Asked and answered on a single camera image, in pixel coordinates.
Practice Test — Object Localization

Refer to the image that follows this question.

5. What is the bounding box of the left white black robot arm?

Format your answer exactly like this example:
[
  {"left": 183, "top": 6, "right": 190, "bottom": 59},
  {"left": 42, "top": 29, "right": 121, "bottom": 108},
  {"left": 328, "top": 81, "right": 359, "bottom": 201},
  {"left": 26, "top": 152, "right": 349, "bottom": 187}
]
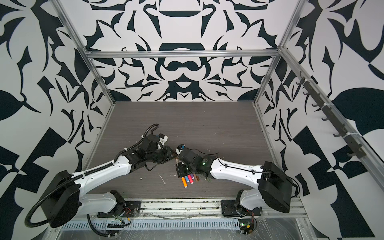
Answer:
[{"left": 25, "top": 134, "right": 177, "bottom": 228}]

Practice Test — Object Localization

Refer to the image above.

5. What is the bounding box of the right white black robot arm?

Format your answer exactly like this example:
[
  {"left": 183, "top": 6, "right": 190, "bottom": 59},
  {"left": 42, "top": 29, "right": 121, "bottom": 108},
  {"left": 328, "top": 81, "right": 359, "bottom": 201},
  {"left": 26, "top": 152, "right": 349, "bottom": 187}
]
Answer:
[{"left": 176, "top": 145, "right": 294, "bottom": 217}]

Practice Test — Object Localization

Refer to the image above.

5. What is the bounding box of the red pink marker pen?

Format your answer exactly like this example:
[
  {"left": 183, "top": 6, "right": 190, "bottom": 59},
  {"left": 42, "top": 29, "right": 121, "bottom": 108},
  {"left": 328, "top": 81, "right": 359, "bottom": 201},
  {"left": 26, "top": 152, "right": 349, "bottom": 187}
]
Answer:
[{"left": 188, "top": 175, "right": 194, "bottom": 184}]

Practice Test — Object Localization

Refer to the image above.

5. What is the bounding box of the orange marker pen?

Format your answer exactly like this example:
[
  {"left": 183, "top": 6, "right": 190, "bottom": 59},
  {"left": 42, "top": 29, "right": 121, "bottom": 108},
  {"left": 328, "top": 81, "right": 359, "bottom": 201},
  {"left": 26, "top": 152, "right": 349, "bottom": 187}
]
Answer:
[{"left": 181, "top": 178, "right": 188, "bottom": 188}]

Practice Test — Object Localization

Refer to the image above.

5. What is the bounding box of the small green circuit board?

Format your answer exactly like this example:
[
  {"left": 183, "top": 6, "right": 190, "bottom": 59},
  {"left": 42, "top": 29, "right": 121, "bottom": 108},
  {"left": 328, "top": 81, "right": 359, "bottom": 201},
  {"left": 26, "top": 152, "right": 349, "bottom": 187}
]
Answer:
[{"left": 239, "top": 218, "right": 258, "bottom": 235}]

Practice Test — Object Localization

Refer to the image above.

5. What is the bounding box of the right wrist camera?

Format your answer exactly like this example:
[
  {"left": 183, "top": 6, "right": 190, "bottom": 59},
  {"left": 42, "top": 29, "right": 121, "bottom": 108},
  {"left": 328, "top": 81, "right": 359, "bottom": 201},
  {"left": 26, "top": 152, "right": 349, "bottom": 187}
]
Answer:
[{"left": 176, "top": 144, "right": 186, "bottom": 155}]

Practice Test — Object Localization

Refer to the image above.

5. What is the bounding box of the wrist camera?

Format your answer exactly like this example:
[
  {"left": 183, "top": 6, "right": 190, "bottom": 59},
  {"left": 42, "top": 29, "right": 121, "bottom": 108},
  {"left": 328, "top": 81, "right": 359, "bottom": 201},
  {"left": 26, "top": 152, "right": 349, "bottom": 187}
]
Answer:
[
  {"left": 158, "top": 134, "right": 168, "bottom": 146},
  {"left": 176, "top": 144, "right": 186, "bottom": 155}
]

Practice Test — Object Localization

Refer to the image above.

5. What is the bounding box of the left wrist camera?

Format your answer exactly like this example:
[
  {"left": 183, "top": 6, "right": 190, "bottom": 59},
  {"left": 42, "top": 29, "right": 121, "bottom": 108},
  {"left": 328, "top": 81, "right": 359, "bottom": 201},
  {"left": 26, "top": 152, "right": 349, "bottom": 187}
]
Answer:
[{"left": 158, "top": 134, "right": 168, "bottom": 146}]

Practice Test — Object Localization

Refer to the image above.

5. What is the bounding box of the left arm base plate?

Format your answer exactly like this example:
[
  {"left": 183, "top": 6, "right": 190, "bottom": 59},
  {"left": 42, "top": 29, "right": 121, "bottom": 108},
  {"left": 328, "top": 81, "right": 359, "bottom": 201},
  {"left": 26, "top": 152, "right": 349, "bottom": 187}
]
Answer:
[{"left": 97, "top": 201, "right": 142, "bottom": 218}]

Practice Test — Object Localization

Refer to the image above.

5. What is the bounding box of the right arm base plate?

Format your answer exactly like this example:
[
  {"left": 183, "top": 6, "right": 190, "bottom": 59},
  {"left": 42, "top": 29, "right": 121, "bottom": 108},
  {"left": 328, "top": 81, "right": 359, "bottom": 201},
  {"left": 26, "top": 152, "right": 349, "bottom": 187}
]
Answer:
[{"left": 221, "top": 200, "right": 263, "bottom": 218}]

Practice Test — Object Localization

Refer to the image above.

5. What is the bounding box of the white slotted cable duct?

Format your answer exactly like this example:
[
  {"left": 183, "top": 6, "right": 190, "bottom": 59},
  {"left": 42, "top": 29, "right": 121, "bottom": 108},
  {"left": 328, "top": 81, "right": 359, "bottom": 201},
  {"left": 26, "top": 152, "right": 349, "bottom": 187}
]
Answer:
[{"left": 59, "top": 218, "right": 241, "bottom": 231}]

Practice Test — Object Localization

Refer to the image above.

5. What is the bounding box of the aluminium front rail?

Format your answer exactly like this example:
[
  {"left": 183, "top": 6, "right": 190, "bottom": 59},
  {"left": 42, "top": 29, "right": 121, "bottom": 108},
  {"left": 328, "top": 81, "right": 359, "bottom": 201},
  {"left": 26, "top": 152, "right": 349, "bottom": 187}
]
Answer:
[{"left": 90, "top": 198, "right": 308, "bottom": 220}]

